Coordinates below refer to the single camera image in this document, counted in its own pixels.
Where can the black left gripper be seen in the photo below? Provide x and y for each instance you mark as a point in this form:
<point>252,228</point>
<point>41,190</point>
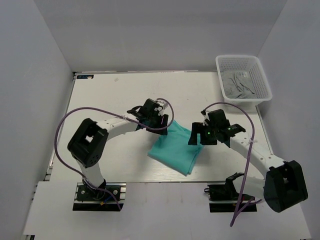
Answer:
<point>165,120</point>

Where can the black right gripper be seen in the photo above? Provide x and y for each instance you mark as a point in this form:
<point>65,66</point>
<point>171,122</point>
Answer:
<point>198,128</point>

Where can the teal green t shirt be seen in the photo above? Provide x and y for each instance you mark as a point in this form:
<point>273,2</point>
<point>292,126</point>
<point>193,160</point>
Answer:
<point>174,151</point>

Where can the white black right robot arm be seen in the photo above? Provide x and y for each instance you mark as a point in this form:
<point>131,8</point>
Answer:
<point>283,184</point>

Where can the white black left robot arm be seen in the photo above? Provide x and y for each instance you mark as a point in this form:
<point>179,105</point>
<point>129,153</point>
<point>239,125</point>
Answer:
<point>88,142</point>

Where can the grey t shirt in basket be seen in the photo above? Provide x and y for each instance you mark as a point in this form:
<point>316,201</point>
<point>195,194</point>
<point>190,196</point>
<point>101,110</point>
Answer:
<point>237,85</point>

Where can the white plastic mesh basket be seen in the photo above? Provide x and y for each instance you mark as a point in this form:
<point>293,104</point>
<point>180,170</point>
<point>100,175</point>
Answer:
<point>252,66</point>

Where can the blue label sticker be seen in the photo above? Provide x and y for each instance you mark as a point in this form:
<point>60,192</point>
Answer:
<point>85,76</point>

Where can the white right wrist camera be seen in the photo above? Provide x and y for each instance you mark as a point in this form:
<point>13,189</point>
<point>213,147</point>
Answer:
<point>206,120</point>

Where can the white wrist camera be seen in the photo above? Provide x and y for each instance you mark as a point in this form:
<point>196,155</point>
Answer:
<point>162,105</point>
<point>206,120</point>

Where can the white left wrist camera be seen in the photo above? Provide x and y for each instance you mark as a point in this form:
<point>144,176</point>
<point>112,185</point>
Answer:
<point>162,105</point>

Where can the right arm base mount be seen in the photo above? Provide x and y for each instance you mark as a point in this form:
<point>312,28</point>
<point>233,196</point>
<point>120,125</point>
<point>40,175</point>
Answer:
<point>221,200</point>

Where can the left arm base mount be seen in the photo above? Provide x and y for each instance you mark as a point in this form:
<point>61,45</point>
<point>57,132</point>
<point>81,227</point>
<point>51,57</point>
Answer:
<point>84,200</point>

